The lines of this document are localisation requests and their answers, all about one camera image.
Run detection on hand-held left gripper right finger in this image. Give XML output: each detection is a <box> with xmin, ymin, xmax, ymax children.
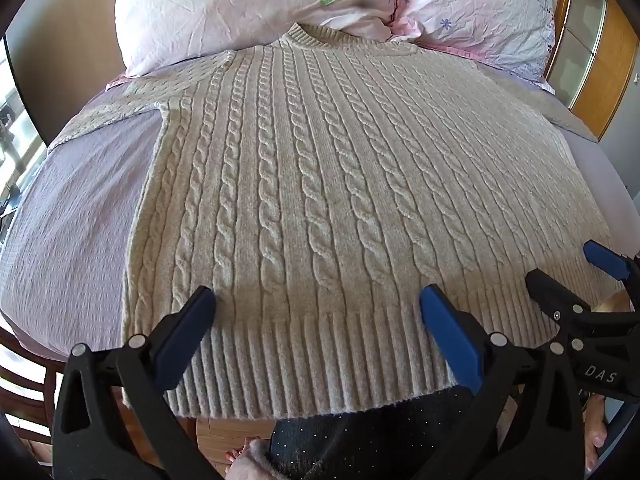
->
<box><xmin>414</xmin><ymin>283</ymin><xmax>587</xmax><ymax>480</ymax></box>

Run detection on window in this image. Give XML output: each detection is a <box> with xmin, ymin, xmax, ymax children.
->
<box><xmin>0</xmin><ymin>35</ymin><xmax>52</xmax><ymax>233</ymax></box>

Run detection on lavender bed sheet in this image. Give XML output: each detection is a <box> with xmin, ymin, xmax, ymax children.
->
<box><xmin>0</xmin><ymin>60</ymin><xmax>637</xmax><ymax>361</ymax></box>

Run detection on pink pillow with flower print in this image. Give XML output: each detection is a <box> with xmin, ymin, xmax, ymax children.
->
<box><xmin>392</xmin><ymin>0</ymin><xmax>557</xmax><ymax>94</ymax></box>

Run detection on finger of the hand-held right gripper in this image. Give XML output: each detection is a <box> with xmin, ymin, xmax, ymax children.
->
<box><xmin>582</xmin><ymin>240</ymin><xmax>640</xmax><ymax>282</ymax></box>
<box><xmin>524</xmin><ymin>268</ymin><xmax>602</xmax><ymax>337</ymax></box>

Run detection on cream cable-knit sweater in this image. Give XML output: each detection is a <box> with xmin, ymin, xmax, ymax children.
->
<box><xmin>47</xmin><ymin>22</ymin><xmax>627</xmax><ymax>419</ymax></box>

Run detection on person's right hand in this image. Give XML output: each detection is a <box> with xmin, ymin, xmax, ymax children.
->
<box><xmin>583</xmin><ymin>394</ymin><xmax>609</xmax><ymax>474</ymax></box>

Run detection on wooden cabinet with glass doors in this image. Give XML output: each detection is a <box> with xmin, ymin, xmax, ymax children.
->
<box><xmin>544</xmin><ymin>0</ymin><xmax>640</xmax><ymax>142</ymax></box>

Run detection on person's foot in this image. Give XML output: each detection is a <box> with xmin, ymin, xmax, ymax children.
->
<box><xmin>225</xmin><ymin>437</ymin><xmax>275</xmax><ymax>480</ymax></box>

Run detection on pink pillow with tree print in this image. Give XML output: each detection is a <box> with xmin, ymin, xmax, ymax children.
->
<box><xmin>114</xmin><ymin>0</ymin><xmax>404</xmax><ymax>79</ymax></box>

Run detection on dark wooden slatted frame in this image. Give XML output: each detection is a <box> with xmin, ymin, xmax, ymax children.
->
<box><xmin>0</xmin><ymin>327</ymin><xmax>67</xmax><ymax>442</ymax></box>

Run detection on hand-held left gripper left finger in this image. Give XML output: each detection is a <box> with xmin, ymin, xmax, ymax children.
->
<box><xmin>52</xmin><ymin>285</ymin><xmax>222</xmax><ymax>480</ymax></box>

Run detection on person's dark dotted pants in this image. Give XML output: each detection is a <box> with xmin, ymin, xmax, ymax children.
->
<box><xmin>270</xmin><ymin>387</ymin><xmax>502</xmax><ymax>480</ymax></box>

